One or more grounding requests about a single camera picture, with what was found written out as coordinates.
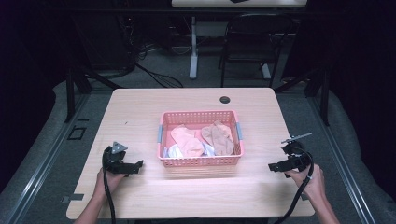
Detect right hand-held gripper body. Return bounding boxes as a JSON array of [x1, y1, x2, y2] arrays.
[[280, 132, 314, 179]]

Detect black floor cables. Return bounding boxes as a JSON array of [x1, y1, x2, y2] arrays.
[[124, 15, 185, 90]]

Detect tan sock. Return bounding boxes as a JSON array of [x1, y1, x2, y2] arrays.
[[200, 119, 235, 157]]

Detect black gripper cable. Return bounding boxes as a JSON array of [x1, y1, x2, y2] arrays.
[[273, 146, 315, 224], [102, 148, 117, 224]]

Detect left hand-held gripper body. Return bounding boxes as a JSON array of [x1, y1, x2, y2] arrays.
[[102, 141, 135, 175]]

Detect pink sock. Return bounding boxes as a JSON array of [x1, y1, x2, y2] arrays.
[[170, 123, 205, 159]]

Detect black folding chair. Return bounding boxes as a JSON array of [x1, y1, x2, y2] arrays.
[[218, 12, 296, 89]]

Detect person's left hand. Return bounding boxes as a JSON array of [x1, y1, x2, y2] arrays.
[[94, 167, 129, 202]]

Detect white desk leg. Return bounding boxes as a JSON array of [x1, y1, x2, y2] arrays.
[[189, 15, 200, 80], [261, 63, 273, 80]]

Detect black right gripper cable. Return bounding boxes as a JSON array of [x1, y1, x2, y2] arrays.
[[273, 146, 315, 224]]

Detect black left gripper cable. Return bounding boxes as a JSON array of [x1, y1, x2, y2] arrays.
[[102, 148, 117, 224]]

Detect black tape square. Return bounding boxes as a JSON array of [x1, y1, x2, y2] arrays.
[[67, 125, 88, 141]]

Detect white and blue sock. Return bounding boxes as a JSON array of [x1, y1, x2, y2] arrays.
[[163, 142, 217, 159]]

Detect black metal stand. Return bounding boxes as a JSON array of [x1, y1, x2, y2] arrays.
[[63, 65, 123, 124], [274, 65, 332, 127]]

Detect pink plastic basket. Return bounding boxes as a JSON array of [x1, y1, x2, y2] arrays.
[[156, 109, 246, 169]]

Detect person's right hand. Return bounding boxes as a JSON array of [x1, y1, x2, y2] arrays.
[[284, 163, 327, 203]]

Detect aluminium floor rail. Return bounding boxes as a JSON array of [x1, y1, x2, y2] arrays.
[[307, 92, 377, 224], [4, 92, 92, 224]]

